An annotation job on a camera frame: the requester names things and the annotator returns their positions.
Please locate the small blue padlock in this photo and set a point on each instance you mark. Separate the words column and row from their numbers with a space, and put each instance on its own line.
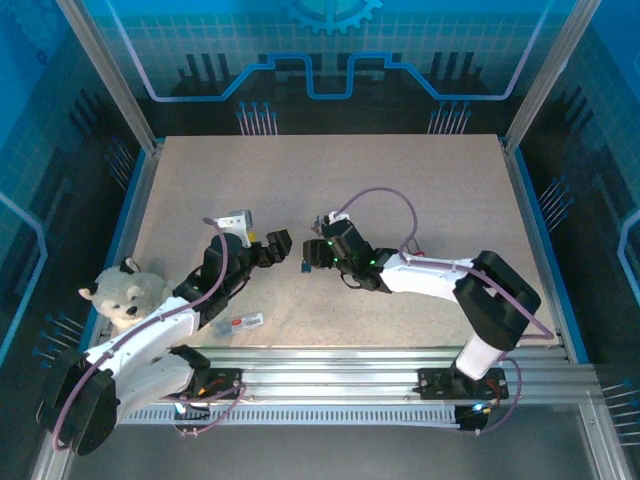
column 304, row 268

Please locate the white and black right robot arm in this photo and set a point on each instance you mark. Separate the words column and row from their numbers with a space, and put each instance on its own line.
column 425, row 275

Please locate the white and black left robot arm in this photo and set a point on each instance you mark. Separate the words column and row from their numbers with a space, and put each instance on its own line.
column 150, row 330

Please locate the plastic bag with red label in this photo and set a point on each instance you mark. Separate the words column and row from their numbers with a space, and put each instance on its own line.
column 242, row 322

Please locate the white plush toy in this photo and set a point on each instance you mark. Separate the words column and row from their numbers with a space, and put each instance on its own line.
column 125, row 295

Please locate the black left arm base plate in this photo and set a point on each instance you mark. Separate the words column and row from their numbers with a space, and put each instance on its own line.
column 225, row 382

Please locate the aluminium rail frame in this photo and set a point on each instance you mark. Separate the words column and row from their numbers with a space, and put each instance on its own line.
column 325, row 367

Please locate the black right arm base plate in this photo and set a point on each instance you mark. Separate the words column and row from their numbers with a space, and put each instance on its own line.
column 435, row 382

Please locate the aluminium corner post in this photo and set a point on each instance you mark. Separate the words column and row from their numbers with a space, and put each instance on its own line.
column 545, row 75
column 110, row 75

